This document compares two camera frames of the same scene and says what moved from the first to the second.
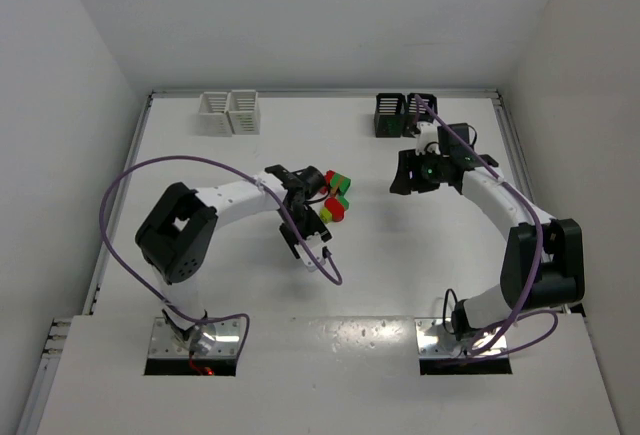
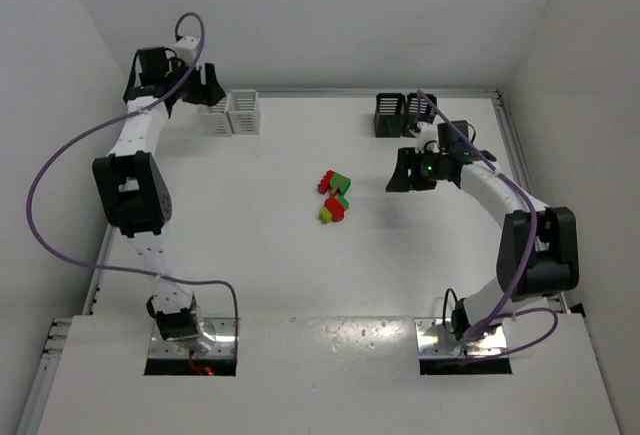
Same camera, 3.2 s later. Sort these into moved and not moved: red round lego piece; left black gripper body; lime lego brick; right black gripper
Moved: left black gripper body
Not moved: red round lego piece; right black gripper; lime lego brick
